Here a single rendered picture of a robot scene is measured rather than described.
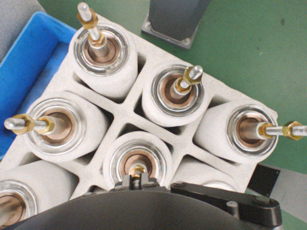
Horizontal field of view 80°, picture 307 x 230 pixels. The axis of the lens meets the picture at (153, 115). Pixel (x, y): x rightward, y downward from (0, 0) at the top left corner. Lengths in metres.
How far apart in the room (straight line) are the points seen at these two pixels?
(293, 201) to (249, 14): 0.51
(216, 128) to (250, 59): 0.39
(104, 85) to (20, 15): 0.30
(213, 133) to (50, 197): 0.24
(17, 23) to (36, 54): 0.07
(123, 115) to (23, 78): 0.30
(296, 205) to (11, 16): 0.62
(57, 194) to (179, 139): 0.20
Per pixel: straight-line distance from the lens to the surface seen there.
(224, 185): 0.28
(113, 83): 0.27
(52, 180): 0.31
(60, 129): 0.26
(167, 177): 0.26
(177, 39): 0.55
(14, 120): 0.19
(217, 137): 0.28
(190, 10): 0.44
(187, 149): 0.33
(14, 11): 0.51
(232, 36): 0.64
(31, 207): 0.29
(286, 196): 0.41
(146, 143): 0.25
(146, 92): 0.26
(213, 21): 0.63
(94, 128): 0.26
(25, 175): 0.30
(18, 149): 0.38
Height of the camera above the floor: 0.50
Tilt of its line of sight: 83 degrees down
